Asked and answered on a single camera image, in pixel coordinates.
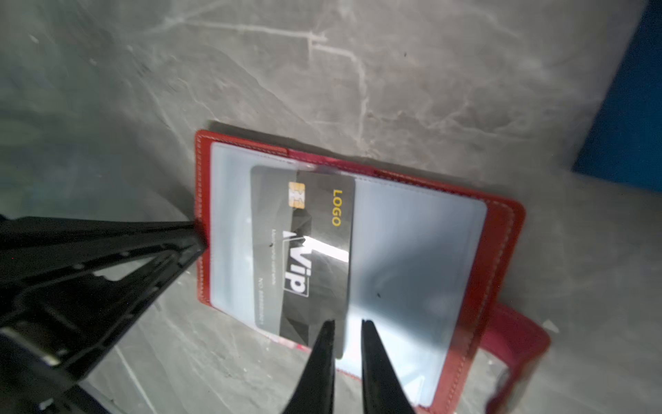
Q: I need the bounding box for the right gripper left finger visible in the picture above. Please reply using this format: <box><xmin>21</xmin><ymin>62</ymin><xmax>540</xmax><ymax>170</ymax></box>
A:
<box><xmin>283</xmin><ymin>320</ymin><xmax>335</xmax><ymax>414</ymax></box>

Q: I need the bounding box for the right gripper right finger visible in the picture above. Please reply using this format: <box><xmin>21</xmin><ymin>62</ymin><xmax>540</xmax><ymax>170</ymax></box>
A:
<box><xmin>361</xmin><ymin>320</ymin><xmax>415</xmax><ymax>414</ymax></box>

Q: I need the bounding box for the red leather card holder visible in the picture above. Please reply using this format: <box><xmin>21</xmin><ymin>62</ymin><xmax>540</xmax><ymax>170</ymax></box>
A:
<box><xmin>196</xmin><ymin>130</ymin><xmax>551</xmax><ymax>413</ymax></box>

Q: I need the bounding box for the black VIP credit card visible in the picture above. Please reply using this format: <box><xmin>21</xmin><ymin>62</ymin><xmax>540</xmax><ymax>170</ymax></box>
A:
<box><xmin>250</xmin><ymin>166</ymin><xmax>355</xmax><ymax>358</ymax></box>

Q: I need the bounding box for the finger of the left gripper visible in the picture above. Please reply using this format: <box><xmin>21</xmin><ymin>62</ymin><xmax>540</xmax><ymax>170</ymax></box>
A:
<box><xmin>1</xmin><ymin>240</ymin><xmax>206</xmax><ymax>384</ymax></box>
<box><xmin>1</xmin><ymin>217</ymin><xmax>199</xmax><ymax>279</ymax></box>

